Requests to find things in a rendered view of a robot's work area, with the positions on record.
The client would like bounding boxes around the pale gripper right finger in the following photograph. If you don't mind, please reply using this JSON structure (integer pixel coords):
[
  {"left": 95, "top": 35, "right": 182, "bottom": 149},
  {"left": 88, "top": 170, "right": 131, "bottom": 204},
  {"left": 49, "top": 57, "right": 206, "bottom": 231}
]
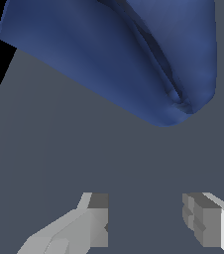
[{"left": 181, "top": 191, "right": 224, "bottom": 254}]

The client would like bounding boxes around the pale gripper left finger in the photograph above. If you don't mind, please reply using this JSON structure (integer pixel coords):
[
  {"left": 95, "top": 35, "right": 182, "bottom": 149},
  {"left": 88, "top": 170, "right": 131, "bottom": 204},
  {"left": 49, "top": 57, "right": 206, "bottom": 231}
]
[{"left": 16, "top": 191, "right": 109, "bottom": 254}]

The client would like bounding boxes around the blue folded cloth object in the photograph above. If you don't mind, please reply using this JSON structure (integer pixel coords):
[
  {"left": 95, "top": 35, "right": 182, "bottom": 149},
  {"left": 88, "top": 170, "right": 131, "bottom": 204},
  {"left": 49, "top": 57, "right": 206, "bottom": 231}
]
[{"left": 0, "top": 0, "right": 217, "bottom": 127}]

